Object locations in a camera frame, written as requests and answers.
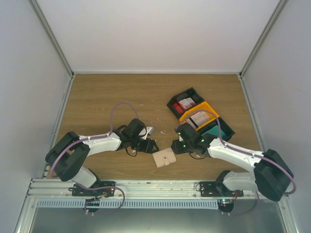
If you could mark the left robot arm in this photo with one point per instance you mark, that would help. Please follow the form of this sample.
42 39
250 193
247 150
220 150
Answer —
67 157

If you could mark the left circuit board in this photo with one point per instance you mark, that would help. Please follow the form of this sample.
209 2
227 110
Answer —
91 206

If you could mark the black bin with red cards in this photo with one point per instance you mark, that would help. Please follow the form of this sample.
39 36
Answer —
189 93

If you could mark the aluminium front rail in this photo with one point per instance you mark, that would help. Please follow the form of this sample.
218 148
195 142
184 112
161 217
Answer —
133 189

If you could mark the red white card stack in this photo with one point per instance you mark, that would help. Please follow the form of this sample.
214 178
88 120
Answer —
182 105

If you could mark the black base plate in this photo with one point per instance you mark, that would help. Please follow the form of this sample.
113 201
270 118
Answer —
214 189
99 189

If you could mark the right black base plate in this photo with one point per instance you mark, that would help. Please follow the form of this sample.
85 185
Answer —
214 189

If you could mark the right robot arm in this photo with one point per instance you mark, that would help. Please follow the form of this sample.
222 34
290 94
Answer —
265 172

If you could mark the grey slotted cable duct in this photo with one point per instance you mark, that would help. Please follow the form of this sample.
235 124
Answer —
131 204

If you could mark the white striped card stack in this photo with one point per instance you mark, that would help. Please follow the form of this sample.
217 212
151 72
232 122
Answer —
198 119

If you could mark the teal card stack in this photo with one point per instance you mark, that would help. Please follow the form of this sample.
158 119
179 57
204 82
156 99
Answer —
215 131

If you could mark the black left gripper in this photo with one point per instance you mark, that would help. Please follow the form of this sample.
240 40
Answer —
148 147

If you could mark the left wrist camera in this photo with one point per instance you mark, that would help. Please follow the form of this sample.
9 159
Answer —
147 132

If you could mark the yellow storage bin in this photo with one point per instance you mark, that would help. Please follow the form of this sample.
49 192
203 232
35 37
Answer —
202 107

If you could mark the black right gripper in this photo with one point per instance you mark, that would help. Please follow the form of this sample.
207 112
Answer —
177 150

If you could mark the circuit board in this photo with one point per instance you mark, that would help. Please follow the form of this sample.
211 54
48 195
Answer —
225 206
91 206

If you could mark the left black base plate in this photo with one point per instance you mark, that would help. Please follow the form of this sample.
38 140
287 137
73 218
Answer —
99 189

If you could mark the right circuit board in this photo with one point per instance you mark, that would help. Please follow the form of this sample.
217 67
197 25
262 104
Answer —
225 206

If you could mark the black bin with teal cards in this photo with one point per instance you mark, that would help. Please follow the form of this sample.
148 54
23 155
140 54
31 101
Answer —
223 125

